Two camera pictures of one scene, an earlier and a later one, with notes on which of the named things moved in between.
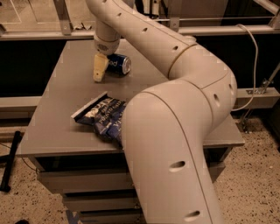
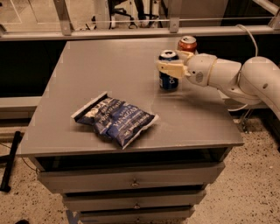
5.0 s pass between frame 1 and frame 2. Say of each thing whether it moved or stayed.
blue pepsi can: moved
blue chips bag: stayed
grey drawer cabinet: stayed
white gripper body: moved
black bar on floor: stayed
